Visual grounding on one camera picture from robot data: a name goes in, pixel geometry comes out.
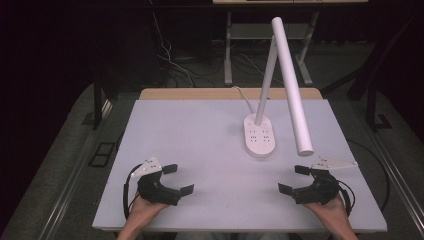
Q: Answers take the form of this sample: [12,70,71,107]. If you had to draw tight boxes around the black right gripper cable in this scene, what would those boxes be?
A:
[335,179,357,218]

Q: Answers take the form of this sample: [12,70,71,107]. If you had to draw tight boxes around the grey metal table frame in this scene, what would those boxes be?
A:
[223,10,320,87]

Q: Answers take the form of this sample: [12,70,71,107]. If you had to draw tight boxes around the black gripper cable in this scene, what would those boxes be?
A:
[335,179,357,218]
[122,163,144,221]

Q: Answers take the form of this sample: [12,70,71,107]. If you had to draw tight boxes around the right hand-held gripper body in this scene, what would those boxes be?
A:
[291,155,359,206]

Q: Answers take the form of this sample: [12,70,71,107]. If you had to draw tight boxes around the white lamp cable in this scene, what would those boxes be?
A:
[231,85,256,115]

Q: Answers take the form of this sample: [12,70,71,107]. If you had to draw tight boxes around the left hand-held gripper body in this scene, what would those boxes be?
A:
[130,154,183,207]

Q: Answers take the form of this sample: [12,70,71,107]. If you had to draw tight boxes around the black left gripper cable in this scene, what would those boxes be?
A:
[122,163,144,221]

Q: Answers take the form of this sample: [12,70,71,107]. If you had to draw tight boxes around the metal floor rail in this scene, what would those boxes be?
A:
[361,109,424,231]
[37,99,114,240]

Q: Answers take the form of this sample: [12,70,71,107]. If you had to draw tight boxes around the black cable on floor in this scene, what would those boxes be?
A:
[345,137,391,213]

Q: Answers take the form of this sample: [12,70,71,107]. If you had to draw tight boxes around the white cables on floor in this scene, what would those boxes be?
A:
[146,0,197,88]

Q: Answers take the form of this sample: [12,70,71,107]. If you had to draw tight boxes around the person's right hand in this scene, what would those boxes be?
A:
[303,194,351,231]

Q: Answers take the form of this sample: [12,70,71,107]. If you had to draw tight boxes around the black floor frame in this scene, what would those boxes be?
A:
[87,141,117,168]

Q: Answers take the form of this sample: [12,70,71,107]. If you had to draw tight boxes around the black metal stand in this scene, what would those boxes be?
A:
[320,13,394,132]

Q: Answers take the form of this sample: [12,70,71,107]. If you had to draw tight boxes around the person's left hand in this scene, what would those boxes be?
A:
[127,192,170,230]

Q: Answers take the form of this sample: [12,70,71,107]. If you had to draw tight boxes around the white desk lamp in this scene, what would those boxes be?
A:
[243,16,315,159]

